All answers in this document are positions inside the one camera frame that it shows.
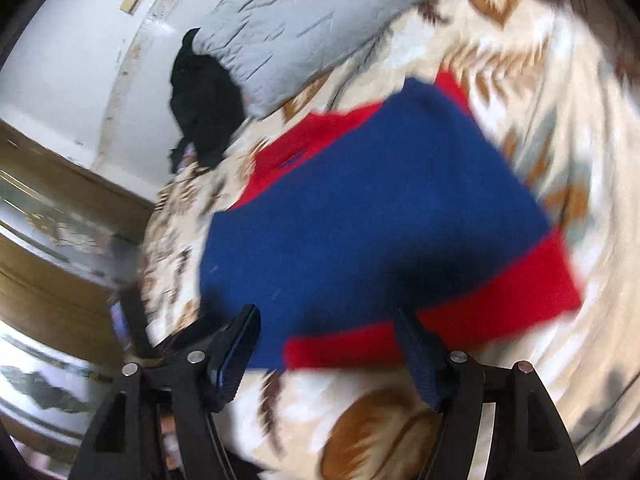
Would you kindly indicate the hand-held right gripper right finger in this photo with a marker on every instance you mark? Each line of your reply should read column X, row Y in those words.
column 425, row 360

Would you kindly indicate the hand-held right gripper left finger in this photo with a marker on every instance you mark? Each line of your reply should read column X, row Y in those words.
column 227, row 370

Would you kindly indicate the red and blue knit sweater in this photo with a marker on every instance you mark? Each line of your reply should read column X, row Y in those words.
column 370, row 210

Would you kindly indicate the wooden door with glass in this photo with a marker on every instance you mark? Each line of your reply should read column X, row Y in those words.
column 55, row 260

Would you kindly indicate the purple cloth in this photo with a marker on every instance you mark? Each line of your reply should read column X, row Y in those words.
column 188, row 155

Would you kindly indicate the black clothing pile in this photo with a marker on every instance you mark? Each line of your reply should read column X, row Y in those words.
column 205, row 105

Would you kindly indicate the leaf print bed blanket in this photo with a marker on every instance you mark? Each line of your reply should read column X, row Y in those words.
column 550, row 85

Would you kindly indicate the grey quilted pillow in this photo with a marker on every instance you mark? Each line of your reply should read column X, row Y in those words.
column 310, row 20

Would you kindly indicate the beige wall switch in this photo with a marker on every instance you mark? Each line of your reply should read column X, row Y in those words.
column 129, row 3

